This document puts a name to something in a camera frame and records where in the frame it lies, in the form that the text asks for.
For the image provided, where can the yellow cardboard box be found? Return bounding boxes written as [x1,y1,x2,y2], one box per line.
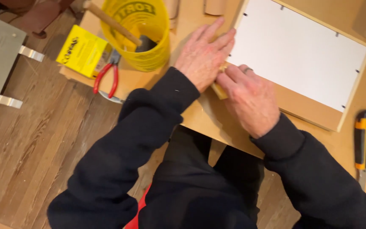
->
[56,25,112,79]

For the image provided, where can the brown paper roll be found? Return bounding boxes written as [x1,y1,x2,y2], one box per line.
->
[203,0,228,16]

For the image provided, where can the yellow black utility knife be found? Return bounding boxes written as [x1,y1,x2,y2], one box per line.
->
[354,109,366,191]

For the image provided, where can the person's legs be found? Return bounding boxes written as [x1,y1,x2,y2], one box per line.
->
[138,126,266,229]

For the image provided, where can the small wooden block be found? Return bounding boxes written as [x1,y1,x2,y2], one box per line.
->
[211,63,229,100]

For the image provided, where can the dark red chair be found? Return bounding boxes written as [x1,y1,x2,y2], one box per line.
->
[0,0,76,39]

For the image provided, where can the person's left hand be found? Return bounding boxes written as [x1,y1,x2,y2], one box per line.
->
[174,17,236,93]

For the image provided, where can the metal bracket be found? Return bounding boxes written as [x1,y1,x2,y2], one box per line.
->
[18,45,45,63]
[0,95,23,109]

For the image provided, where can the person's right hand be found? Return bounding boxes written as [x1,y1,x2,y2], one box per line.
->
[216,64,281,139]

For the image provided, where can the wooden handle hammer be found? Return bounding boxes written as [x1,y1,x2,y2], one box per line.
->
[86,3,158,53]

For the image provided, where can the red garment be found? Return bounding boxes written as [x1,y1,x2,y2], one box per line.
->
[123,183,152,229]

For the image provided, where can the red handle pliers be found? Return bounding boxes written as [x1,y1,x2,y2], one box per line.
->
[93,49,122,99]

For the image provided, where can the light wooden picture frame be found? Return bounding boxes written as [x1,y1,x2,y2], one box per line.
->
[226,0,366,133]

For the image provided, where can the yellow plastic bucket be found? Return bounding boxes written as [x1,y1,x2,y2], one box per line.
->
[100,0,171,72]

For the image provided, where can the brown backing board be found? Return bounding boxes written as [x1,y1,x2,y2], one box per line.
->
[273,91,343,131]

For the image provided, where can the white backing sheet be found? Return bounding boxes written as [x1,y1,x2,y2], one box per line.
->
[227,0,366,112]

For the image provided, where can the white round rim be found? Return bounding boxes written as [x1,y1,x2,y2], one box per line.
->
[98,90,125,104]

